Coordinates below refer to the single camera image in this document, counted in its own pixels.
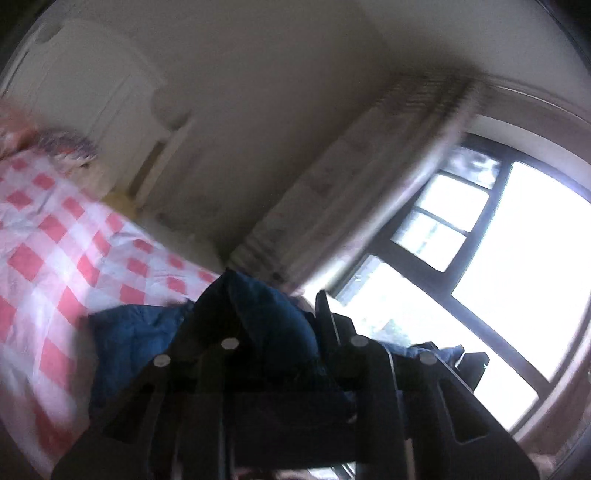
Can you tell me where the colourful patterned pillow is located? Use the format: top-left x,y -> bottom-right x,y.
1,99 -> 97,171

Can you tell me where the patterned beige curtain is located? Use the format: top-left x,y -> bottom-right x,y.
228,73 -> 489,294

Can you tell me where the brown wooden window sill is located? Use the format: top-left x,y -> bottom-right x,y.
515,362 -> 590,456

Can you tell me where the dark framed window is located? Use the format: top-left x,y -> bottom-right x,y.
331,134 -> 590,438

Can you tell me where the pink white checkered bed sheet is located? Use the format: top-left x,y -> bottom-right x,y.
1,150 -> 221,477

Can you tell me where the cream fluffy pillow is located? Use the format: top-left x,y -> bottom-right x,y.
70,161 -> 115,199

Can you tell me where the white wooden headboard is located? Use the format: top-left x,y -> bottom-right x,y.
1,19 -> 193,207

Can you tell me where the yellow cushion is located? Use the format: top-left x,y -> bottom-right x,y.
102,190 -> 141,221

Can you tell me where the blue quilted puffer jacket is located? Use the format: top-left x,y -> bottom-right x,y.
87,269 -> 465,425

